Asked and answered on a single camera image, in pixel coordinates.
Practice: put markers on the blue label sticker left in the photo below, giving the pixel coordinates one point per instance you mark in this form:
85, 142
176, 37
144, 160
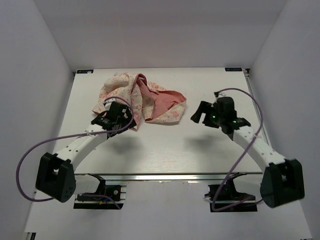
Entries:
84, 71

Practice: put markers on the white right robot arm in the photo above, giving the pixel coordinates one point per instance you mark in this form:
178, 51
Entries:
282, 180

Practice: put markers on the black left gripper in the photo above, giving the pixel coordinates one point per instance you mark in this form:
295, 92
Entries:
127, 121

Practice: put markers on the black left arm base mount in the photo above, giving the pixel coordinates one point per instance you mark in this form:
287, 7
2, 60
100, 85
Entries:
93, 192

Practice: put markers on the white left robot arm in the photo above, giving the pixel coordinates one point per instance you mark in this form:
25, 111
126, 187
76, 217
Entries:
56, 173

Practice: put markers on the blue label sticker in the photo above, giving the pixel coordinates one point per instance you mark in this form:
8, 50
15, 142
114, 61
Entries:
84, 71
233, 69

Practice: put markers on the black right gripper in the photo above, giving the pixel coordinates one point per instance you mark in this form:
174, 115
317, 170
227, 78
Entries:
206, 108

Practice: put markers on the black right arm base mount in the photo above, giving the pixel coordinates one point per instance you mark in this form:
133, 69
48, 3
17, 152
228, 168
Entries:
229, 200

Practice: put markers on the aluminium right table rail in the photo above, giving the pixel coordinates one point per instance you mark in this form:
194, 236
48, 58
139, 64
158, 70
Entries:
264, 134

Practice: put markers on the blue label sticker right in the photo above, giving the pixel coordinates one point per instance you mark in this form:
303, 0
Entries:
233, 69

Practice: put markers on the pink cream printed hooded jacket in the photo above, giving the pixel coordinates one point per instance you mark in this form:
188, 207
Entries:
148, 100

